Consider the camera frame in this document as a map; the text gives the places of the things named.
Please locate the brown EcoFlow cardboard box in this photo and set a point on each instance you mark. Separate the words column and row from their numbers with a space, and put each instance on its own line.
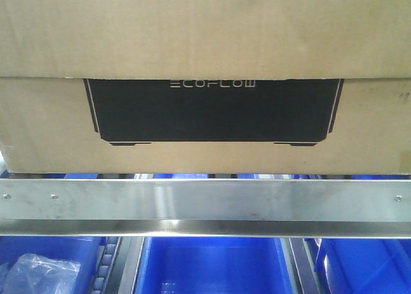
column 206, row 86

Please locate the blue bin lower middle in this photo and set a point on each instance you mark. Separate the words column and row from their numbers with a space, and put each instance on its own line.
column 213, row 265

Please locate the blue bin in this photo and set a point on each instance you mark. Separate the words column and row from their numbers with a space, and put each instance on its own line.
column 83, row 250
column 364, row 265
column 213, row 265

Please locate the grey roller conveyor track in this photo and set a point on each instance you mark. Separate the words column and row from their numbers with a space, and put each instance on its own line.
column 106, row 264

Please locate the blue bin lower left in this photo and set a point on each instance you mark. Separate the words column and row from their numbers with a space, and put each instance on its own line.
column 83, row 250

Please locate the blue bin lower right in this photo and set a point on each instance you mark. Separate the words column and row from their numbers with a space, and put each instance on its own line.
column 364, row 265

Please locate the clear plastic bag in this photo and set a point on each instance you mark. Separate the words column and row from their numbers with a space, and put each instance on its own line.
column 34, row 273

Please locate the metal shelf front rail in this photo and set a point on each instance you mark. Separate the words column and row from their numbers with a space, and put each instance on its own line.
column 206, row 207

